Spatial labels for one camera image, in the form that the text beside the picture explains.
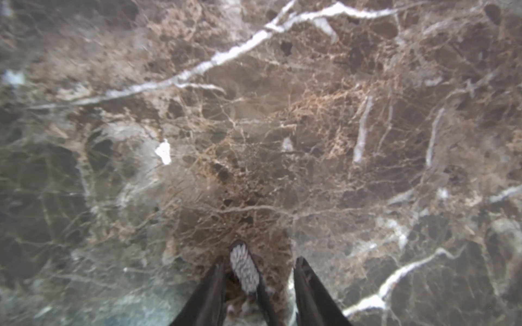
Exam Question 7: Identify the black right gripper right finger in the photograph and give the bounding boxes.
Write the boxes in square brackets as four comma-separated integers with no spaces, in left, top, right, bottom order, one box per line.
[294,257,352,326]

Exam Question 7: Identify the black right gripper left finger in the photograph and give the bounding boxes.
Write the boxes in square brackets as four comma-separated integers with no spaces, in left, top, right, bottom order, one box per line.
[170,256,226,326]

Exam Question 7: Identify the black toothbrush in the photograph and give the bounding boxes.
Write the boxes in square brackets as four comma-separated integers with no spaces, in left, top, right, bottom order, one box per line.
[229,239,281,326]

